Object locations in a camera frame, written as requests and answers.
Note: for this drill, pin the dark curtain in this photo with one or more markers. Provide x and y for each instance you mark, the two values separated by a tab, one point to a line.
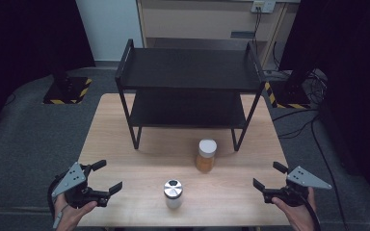
356	80
22	41

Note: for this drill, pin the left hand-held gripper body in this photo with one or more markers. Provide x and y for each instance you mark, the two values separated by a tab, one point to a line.
77	189

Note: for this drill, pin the black stand with striped base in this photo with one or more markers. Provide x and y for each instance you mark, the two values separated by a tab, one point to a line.
66	91
290	94

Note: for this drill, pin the beige wooden cabinet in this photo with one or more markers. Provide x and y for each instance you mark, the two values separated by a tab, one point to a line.
192	22

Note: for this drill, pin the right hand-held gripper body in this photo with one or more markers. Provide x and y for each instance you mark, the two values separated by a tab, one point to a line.
297	187

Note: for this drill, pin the person's right hand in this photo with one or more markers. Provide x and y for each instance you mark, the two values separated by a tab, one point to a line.
297	215

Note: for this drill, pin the orange spice jar white lid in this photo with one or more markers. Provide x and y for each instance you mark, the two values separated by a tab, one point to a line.
206	157

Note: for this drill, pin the person's left hand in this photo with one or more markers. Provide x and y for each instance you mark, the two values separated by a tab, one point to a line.
72	215

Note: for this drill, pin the white salt jar silver lid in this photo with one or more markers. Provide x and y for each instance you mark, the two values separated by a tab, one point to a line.
173	194

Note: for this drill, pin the white wall outlet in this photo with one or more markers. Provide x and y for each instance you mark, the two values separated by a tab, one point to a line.
263	5

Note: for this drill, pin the black two-tier shelf rack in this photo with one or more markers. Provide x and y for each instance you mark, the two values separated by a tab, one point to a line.
189	69

